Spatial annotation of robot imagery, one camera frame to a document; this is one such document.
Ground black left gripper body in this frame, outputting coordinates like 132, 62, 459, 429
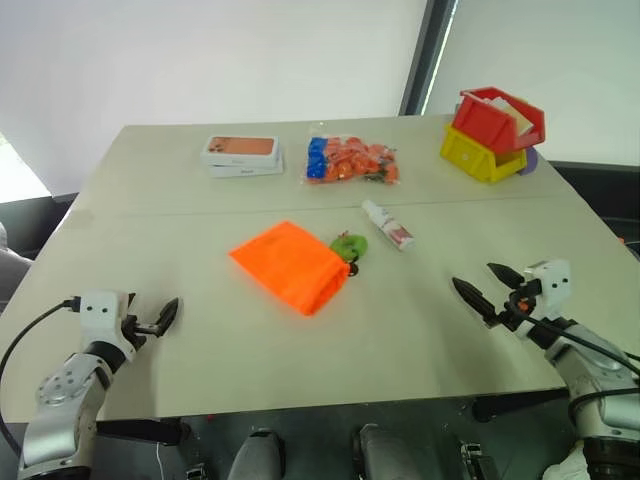
119, 312, 162, 350

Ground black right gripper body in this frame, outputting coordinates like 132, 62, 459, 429
492, 278, 545, 334

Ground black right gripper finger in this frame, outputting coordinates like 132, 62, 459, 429
487, 262, 526, 290
451, 277, 499, 329

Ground plastic bag of orange blue pieces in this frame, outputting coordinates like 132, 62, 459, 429
300, 134, 403, 188

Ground white spray bottle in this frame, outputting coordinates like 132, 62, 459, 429
361, 199, 418, 253

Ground purple tape roll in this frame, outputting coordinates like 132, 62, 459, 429
516, 144, 539, 178

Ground yellow plastic storage bin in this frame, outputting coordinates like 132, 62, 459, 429
439, 124, 529, 186

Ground grey padded seat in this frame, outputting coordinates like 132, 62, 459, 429
0, 221, 34, 314

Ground black side bench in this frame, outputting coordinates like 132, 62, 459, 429
0, 191, 81, 261
548, 158, 640, 264

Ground green plush toy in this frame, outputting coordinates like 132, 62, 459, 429
328, 230, 370, 264

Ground red plastic storage bin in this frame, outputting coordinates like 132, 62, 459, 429
452, 86, 547, 154

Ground beige cards in bin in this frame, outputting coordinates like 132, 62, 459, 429
490, 96, 534, 137

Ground white crumpled cloth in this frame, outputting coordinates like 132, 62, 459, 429
541, 441, 594, 480

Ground dark rounded grey shape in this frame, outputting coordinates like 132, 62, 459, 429
227, 428, 287, 480
351, 423, 420, 480

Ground white phone box orange print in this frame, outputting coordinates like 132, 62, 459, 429
200, 135, 282, 169

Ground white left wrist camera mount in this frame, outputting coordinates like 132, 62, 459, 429
78, 290, 133, 347

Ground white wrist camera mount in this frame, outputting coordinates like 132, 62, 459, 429
522, 259, 572, 307
78, 290, 133, 347

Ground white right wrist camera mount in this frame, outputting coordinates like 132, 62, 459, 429
522, 259, 572, 307

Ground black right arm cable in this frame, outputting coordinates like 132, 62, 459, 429
519, 307, 640, 431

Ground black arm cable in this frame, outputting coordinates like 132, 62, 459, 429
519, 307, 640, 431
0, 296, 82, 454

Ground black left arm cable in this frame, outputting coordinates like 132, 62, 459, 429
0, 296, 82, 454

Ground orange fabric pouch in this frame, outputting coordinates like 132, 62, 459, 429
228, 220, 351, 318

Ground dark window frame post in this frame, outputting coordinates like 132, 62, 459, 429
398, 0, 454, 117

